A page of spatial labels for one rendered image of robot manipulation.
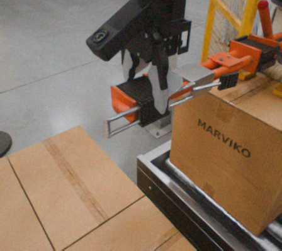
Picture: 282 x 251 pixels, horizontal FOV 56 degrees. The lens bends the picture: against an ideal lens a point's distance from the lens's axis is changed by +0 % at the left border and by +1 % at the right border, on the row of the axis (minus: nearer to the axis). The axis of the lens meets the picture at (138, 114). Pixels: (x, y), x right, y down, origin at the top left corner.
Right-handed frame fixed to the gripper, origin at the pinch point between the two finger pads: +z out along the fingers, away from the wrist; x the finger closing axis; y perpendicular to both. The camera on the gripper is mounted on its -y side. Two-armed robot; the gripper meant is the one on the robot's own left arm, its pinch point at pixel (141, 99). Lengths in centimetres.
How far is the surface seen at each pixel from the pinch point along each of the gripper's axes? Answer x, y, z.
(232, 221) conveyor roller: -8, 39, 68
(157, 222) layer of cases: 9, 15, 67
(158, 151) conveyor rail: 34, 37, 62
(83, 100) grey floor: 179, 64, 121
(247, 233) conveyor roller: -15, 39, 68
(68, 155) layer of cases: 62, 3, 67
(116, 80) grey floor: 194, 115, 121
